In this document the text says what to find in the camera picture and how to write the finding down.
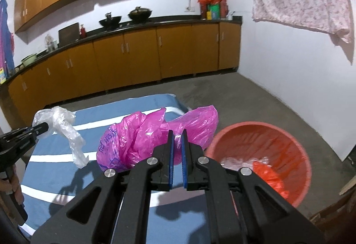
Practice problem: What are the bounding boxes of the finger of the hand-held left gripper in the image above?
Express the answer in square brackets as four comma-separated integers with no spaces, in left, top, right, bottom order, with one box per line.
[26,122,50,140]

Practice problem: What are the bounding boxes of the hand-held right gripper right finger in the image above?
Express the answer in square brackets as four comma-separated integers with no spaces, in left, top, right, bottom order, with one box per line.
[181,129,326,244]

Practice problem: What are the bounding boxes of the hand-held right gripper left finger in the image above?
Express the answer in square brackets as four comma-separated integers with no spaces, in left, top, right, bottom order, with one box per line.
[30,129,176,244]

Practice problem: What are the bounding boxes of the small clear plastic bag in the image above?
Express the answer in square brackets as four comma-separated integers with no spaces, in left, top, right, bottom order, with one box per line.
[32,106,89,169]

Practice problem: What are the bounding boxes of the magenta plastic bag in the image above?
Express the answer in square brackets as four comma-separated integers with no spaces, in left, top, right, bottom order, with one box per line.
[96,105,219,174]

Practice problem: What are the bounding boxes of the clear crinkled plastic bag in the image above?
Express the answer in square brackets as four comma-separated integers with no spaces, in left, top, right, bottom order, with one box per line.
[221,156,271,171]

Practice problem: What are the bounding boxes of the orange plastic bag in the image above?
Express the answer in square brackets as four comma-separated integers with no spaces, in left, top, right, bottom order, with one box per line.
[252,161,290,200]

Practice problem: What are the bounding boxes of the red plastic basket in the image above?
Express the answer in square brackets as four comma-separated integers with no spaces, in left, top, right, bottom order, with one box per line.
[204,121,311,208]

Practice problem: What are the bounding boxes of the person's left hand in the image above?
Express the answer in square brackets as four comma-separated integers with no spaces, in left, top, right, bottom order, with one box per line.
[0,173,25,207]

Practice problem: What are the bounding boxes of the blue white striped tablecloth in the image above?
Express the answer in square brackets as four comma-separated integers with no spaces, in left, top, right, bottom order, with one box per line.
[17,93,242,244]

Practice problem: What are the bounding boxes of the green enamel basin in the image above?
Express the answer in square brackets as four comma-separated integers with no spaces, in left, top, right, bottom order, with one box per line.
[20,54,38,67]

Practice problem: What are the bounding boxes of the clear glass jar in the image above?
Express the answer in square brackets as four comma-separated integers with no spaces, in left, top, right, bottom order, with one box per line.
[44,34,59,52]

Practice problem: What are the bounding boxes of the blue hanging garment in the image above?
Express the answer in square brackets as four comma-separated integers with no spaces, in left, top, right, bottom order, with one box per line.
[0,0,15,78]

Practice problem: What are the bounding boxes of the laptop on counter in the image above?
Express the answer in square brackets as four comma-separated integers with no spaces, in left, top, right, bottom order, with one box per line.
[58,22,81,46]

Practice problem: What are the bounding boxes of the wooden lower kitchen cabinets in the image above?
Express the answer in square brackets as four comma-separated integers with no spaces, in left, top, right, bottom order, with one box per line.
[6,16,243,128]

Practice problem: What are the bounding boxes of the black wok with lid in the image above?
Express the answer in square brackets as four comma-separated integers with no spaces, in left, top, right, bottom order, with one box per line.
[127,6,154,22]

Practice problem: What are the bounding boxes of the green box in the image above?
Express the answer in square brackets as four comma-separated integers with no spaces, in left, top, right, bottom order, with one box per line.
[208,4,220,20]

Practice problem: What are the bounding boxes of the wooden chair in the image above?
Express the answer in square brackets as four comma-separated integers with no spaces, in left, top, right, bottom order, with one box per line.
[309,196,356,231]

